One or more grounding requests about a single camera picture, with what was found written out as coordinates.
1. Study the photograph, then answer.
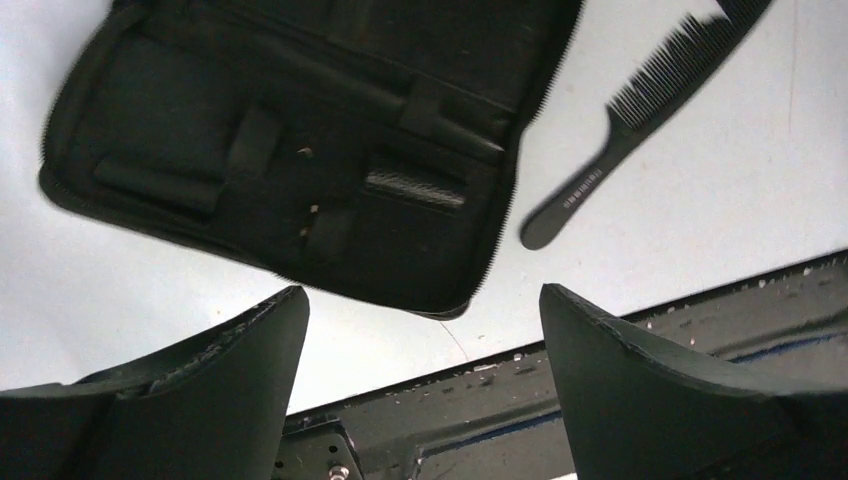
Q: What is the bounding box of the black straight barber comb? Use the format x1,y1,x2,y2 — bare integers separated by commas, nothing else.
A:
365,169,466,212

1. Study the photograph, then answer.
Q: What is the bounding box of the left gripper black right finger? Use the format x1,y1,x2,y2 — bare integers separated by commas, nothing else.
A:
539,284,847,479

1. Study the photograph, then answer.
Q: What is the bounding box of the black zippered tool case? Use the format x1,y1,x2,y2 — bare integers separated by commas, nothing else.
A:
38,1,582,320

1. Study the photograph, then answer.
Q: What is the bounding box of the black handled styling comb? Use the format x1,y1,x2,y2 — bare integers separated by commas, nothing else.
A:
519,0,771,251

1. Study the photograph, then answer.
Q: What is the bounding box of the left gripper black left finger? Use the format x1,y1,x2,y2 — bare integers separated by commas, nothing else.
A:
1,287,309,479

